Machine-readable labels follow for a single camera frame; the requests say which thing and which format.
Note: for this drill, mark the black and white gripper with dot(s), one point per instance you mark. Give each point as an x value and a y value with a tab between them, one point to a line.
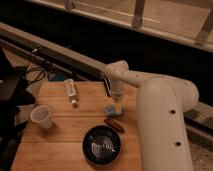
115	88

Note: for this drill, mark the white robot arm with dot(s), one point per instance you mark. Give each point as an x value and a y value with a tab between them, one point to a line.
161	102

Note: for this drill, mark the red snack wrapper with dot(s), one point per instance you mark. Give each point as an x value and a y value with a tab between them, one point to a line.
114	125

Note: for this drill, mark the clear plastic bottle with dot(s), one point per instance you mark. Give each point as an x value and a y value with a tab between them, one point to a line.
71	92

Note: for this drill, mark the black round plate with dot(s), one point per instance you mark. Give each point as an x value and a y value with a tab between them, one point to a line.
101	145

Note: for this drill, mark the translucent plastic cup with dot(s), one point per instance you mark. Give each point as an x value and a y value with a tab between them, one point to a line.
41	115

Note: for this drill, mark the dark equipment at left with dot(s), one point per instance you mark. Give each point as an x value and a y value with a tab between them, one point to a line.
13	93

